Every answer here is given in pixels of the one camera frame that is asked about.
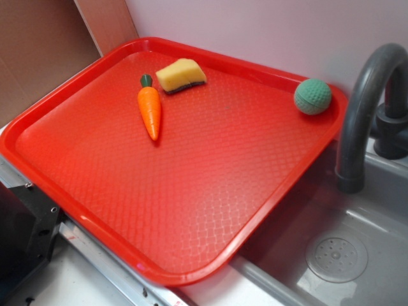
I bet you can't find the orange toy carrot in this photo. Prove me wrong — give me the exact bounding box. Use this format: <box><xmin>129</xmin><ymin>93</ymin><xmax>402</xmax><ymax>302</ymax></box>
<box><xmin>137</xmin><ymin>74</ymin><xmax>161</xmax><ymax>141</ymax></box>

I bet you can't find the red plastic tray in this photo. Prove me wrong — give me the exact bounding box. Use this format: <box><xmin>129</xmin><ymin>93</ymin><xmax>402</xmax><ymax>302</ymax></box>
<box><xmin>1</xmin><ymin>38</ymin><xmax>347</xmax><ymax>286</ymax></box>

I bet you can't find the yellow sponge with dark pad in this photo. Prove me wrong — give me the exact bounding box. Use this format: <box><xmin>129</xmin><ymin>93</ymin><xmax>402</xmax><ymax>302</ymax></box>
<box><xmin>156</xmin><ymin>58</ymin><xmax>207</xmax><ymax>94</ymax></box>

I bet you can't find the green dimpled ball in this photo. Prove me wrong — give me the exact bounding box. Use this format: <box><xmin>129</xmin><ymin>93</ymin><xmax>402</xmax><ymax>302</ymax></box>
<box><xmin>294</xmin><ymin>78</ymin><xmax>332</xmax><ymax>115</ymax></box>

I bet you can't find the grey plastic sink basin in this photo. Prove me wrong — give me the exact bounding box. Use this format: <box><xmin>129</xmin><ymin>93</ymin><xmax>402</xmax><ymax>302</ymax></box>
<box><xmin>231</xmin><ymin>145</ymin><xmax>407</xmax><ymax>305</ymax></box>

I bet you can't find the round sink drain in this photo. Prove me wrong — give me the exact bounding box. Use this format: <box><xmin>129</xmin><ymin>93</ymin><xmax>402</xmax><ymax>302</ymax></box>
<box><xmin>305</xmin><ymin>231</ymin><xmax>368</xmax><ymax>284</ymax></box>

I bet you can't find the grey curved faucet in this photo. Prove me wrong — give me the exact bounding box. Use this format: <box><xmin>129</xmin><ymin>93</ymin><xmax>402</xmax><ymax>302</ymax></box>
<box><xmin>335</xmin><ymin>43</ymin><xmax>407</xmax><ymax>193</ymax></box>

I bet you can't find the brown cardboard panel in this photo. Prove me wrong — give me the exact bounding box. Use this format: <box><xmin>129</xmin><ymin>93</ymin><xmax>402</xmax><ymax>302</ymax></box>
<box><xmin>1</xmin><ymin>1</ymin><xmax>138</xmax><ymax>126</ymax></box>

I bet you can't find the black metal bracket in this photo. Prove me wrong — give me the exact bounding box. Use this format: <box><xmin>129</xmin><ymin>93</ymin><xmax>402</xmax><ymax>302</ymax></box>
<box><xmin>1</xmin><ymin>184</ymin><xmax>63</xmax><ymax>305</ymax></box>

